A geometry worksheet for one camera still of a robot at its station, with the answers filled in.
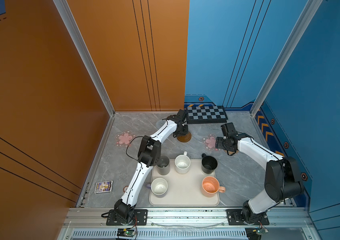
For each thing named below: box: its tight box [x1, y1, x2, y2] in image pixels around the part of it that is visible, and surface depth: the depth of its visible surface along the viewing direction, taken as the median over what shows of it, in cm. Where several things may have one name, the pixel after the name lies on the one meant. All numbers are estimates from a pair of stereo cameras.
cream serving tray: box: [149, 159, 220, 206], surface depth 83 cm
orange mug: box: [201, 176, 226, 198], surface depth 81 cm
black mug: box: [201, 153, 218, 174], surface depth 86 cm
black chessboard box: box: [186, 105, 228, 124], surface depth 118 cm
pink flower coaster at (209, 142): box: [202, 133, 221, 151], surface depth 104 cm
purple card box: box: [94, 180, 113, 194], surface depth 83 cm
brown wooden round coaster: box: [176, 131, 192, 143], surface depth 106 cm
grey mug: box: [156, 155, 171, 176], surface depth 87 cm
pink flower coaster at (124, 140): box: [115, 130, 136, 148], surface depth 106 cm
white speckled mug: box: [174, 151, 191, 175], surface depth 87 cm
